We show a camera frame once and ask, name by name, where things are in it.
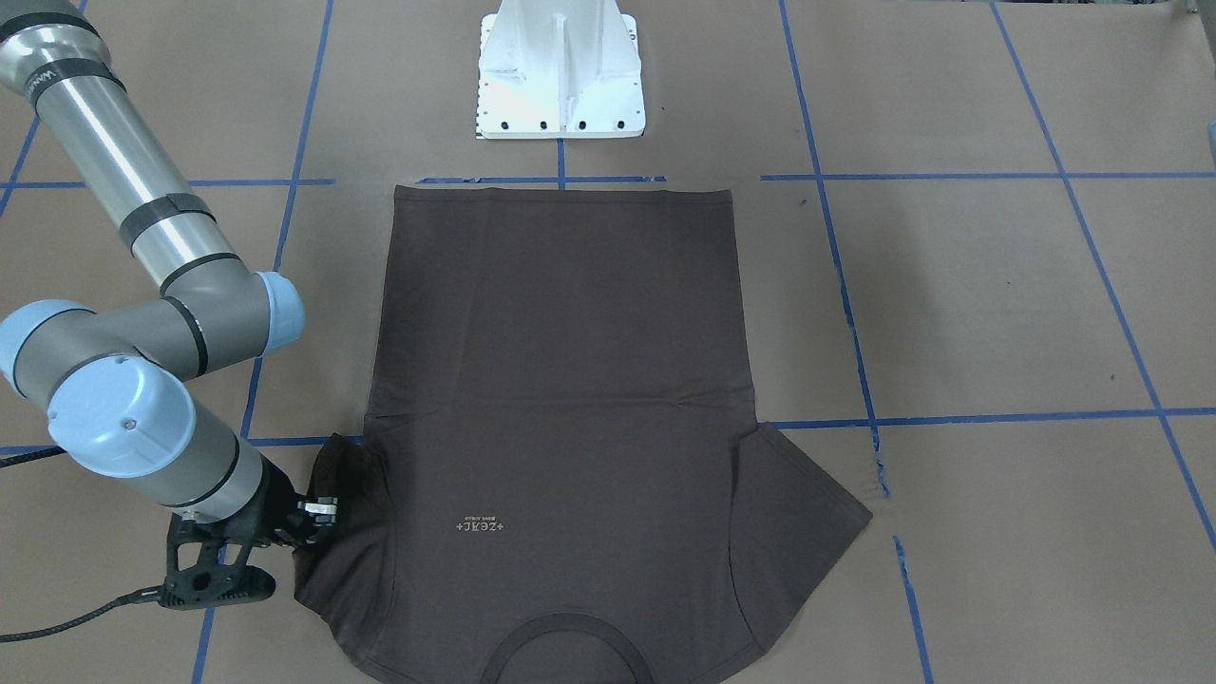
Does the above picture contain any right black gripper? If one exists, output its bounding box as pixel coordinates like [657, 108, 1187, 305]
[224, 462, 339, 548]

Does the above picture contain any black braided cable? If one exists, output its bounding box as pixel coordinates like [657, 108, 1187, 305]
[0, 445, 171, 644]

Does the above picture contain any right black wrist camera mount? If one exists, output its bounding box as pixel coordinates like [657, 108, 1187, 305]
[157, 514, 277, 611]

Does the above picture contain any dark brown t-shirt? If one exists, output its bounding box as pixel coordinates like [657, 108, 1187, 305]
[294, 186, 872, 683]

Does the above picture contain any white metal mounting base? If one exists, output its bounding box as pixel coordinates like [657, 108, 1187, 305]
[475, 1, 647, 140]

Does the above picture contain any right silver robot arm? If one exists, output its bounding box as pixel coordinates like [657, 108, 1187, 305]
[2, 1, 337, 548]

